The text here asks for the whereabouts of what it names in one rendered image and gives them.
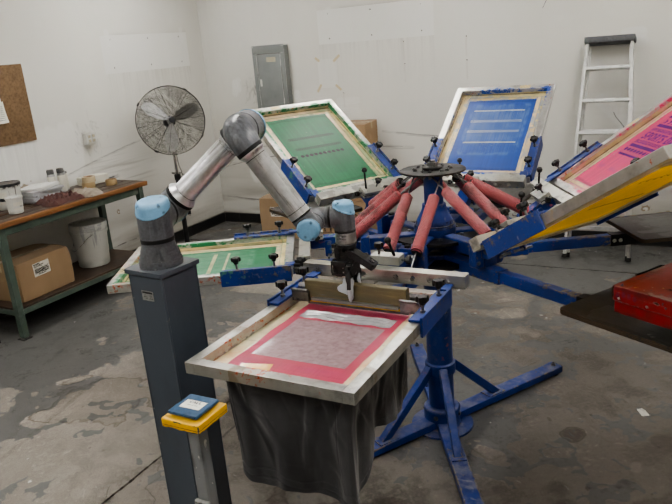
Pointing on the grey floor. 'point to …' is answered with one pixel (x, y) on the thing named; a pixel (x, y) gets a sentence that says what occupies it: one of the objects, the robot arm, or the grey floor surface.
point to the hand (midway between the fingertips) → (355, 296)
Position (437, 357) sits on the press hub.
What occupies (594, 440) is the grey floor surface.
